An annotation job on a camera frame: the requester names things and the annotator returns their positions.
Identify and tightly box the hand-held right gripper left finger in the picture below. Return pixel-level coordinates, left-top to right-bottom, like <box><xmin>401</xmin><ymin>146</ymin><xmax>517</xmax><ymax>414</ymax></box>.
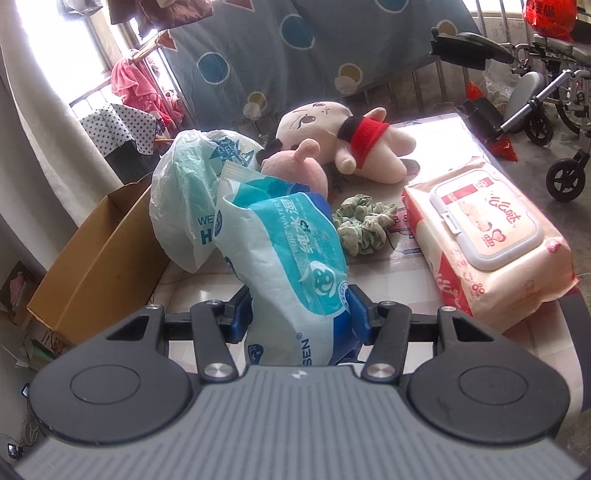
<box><xmin>106</xmin><ymin>285</ymin><xmax>253</xmax><ymax>383</ymax></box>

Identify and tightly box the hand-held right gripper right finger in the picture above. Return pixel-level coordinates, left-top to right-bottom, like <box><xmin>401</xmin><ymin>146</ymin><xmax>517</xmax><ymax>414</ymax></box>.
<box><xmin>348</xmin><ymin>285</ymin><xmax>498</xmax><ymax>383</ymax></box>

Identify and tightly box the blue wet wipes pack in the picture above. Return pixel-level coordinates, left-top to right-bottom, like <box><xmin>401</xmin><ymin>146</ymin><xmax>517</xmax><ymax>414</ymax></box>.
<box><xmin>217</xmin><ymin>164</ymin><xmax>366</xmax><ymax>368</ymax></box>

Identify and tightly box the brown cardboard box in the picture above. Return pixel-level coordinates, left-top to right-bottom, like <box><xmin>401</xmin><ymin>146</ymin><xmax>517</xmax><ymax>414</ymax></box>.
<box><xmin>27</xmin><ymin>180</ymin><xmax>172</xmax><ymax>345</ymax></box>

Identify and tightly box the green scrunchie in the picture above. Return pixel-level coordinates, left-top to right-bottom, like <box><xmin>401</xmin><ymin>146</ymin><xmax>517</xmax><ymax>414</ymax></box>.
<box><xmin>333</xmin><ymin>194</ymin><xmax>399</xmax><ymax>257</ymax></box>

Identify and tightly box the white green plastic bag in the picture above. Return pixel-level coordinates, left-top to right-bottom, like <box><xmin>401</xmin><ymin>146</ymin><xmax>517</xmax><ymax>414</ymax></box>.
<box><xmin>148</xmin><ymin>129</ymin><xmax>267</xmax><ymax>274</ymax></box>

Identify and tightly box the pink red wet wipes pack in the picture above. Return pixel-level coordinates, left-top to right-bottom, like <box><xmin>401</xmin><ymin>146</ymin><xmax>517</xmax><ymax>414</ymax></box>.
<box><xmin>401</xmin><ymin>156</ymin><xmax>579</xmax><ymax>334</ymax></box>

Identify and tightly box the pink plush toy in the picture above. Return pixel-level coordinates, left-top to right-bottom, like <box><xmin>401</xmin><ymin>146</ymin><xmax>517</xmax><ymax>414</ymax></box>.
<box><xmin>261</xmin><ymin>138</ymin><xmax>329</xmax><ymax>195</ymax></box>

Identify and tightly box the beige plush doll red band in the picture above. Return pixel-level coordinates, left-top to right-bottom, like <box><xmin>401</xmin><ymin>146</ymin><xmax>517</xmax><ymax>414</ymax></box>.
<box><xmin>276</xmin><ymin>100</ymin><xmax>417</xmax><ymax>185</ymax></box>

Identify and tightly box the red plastic wrapper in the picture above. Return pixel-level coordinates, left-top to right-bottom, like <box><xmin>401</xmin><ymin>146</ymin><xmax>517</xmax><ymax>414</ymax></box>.
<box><xmin>487</xmin><ymin>136</ymin><xmax>519</xmax><ymax>162</ymax></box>

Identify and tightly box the black white polka dot cloth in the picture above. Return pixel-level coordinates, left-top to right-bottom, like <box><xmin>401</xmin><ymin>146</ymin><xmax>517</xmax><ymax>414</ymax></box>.
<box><xmin>78</xmin><ymin>102</ymin><xmax>160</xmax><ymax>184</ymax></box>

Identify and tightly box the pink garment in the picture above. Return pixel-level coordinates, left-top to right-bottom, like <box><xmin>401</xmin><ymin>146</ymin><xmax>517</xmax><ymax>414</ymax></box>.
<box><xmin>110</xmin><ymin>48</ymin><xmax>186</xmax><ymax>136</ymax></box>

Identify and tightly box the grey blue dotted blanket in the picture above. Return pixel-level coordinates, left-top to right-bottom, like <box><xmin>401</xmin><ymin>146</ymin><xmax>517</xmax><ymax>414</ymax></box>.
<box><xmin>159</xmin><ymin>0</ymin><xmax>477</xmax><ymax>136</ymax></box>

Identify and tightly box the grey leg rest pad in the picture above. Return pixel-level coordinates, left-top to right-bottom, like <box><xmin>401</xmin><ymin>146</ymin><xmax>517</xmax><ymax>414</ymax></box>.
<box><xmin>505</xmin><ymin>71</ymin><xmax>546</xmax><ymax>136</ymax></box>

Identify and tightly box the wheelchair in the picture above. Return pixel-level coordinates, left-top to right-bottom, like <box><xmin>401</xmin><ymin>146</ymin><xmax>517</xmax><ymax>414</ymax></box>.
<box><xmin>501</xmin><ymin>39</ymin><xmax>591</xmax><ymax>205</ymax></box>

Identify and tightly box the beige curtain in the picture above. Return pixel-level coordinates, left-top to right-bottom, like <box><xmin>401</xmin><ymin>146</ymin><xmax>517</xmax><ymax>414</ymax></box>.
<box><xmin>0</xmin><ymin>0</ymin><xmax>126</xmax><ymax>260</ymax></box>

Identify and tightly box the black padded armrest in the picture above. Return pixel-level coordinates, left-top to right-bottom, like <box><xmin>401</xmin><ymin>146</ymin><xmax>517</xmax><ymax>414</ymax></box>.
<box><xmin>429</xmin><ymin>25</ymin><xmax>514</xmax><ymax>71</ymax></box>

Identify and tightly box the brown hanging garment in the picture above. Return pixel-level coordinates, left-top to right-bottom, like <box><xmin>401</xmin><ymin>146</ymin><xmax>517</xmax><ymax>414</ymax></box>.
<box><xmin>108</xmin><ymin>0</ymin><xmax>186</xmax><ymax>31</ymax></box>

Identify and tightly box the red plastic bag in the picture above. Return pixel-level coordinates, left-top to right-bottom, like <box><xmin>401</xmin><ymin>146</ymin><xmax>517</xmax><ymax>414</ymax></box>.
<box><xmin>522</xmin><ymin>0</ymin><xmax>579</xmax><ymax>38</ymax></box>

